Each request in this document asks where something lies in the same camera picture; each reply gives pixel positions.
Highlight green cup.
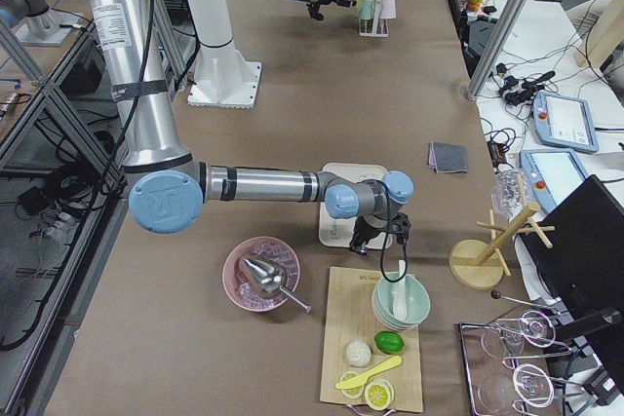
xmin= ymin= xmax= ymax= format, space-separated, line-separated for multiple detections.
xmin=357 ymin=0 xmax=375 ymax=20

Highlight cream rabbit tray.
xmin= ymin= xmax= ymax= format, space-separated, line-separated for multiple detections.
xmin=318 ymin=163 xmax=387 ymax=247

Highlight pink cup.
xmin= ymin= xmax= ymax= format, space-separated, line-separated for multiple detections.
xmin=379 ymin=0 xmax=397 ymax=19

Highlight stacked green bowls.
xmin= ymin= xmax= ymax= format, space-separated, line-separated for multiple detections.
xmin=371 ymin=274 xmax=431 ymax=331

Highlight grey folded cloth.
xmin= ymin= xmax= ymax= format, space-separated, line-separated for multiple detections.
xmin=428 ymin=141 xmax=468 ymax=173

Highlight white ceramic spoon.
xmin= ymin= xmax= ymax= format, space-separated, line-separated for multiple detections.
xmin=392 ymin=260 xmax=408 ymax=321

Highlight wooden mug tree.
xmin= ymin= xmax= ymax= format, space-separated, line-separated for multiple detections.
xmin=448 ymin=178 xmax=556 ymax=289

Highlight green lime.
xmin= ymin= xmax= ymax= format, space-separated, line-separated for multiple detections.
xmin=374 ymin=330 xmax=405 ymax=354

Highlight pink bowl with ice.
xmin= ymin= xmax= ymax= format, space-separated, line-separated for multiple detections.
xmin=222 ymin=236 xmax=300 ymax=312

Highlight bamboo cutting board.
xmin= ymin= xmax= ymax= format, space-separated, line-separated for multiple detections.
xmin=320 ymin=267 xmax=424 ymax=413

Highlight yellow plastic knife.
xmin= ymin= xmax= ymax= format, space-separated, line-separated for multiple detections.
xmin=334 ymin=356 xmax=403 ymax=390

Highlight metal ice scoop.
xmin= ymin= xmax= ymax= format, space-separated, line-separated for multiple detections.
xmin=239 ymin=255 xmax=311 ymax=313

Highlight blue teach pendant near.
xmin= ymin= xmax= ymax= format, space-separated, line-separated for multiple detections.
xmin=520 ymin=148 xmax=588 ymax=213

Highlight blue teach pendant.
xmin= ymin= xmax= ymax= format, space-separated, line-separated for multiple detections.
xmin=532 ymin=91 xmax=600 ymax=154
xmin=520 ymin=148 xmax=588 ymax=213

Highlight lemon half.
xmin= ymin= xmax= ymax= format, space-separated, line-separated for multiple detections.
xmin=364 ymin=379 xmax=395 ymax=411

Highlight lemon slice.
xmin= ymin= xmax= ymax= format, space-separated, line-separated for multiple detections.
xmin=339 ymin=370 xmax=364 ymax=399

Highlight black monitor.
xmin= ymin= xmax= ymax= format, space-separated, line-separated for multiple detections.
xmin=521 ymin=175 xmax=623 ymax=319

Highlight blue teach pendant far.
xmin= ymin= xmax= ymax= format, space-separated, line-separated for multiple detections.
xmin=532 ymin=91 xmax=600 ymax=154

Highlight white wire cup rack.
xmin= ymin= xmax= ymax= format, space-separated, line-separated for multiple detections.
xmin=358 ymin=0 xmax=391 ymax=38

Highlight white camera pillar base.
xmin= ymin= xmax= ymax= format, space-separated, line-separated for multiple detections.
xmin=187 ymin=0 xmax=261 ymax=109

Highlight wire glass rack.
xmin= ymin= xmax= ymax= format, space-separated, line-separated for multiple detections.
xmin=455 ymin=290 xmax=624 ymax=416

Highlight aluminium frame post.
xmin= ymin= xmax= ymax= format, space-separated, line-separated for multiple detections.
xmin=466 ymin=0 xmax=526 ymax=101

